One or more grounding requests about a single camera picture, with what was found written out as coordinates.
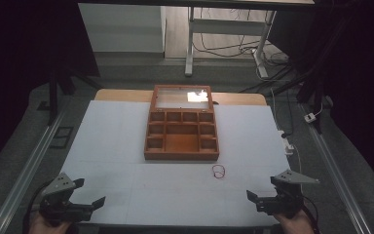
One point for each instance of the person's left hand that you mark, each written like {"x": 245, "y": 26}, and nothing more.
{"x": 47, "y": 228}

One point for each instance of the white desk frame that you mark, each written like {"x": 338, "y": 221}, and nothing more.
{"x": 227, "y": 26}

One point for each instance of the person's right hand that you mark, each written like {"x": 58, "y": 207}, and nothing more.
{"x": 297, "y": 226}

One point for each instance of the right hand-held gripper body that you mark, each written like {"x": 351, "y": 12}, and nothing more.
{"x": 284, "y": 203}

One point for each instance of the brown wooden compartment box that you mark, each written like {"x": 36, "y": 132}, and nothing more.
{"x": 181, "y": 143}

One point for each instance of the black stand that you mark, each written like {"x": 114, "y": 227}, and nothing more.
{"x": 53, "y": 97}
{"x": 315, "y": 84}

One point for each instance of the white power strip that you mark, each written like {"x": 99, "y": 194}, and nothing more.
{"x": 287, "y": 146}

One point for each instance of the white plug adapter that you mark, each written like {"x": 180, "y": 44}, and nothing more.
{"x": 310, "y": 117}

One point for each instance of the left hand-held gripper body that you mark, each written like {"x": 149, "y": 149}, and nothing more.
{"x": 56, "y": 187}

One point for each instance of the white table mat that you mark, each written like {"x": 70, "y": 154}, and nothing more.
{"x": 110, "y": 146}

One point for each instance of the metal floor rail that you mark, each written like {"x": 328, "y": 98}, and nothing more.
{"x": 337, "y": 175}
{"x": 26, "y": 175}

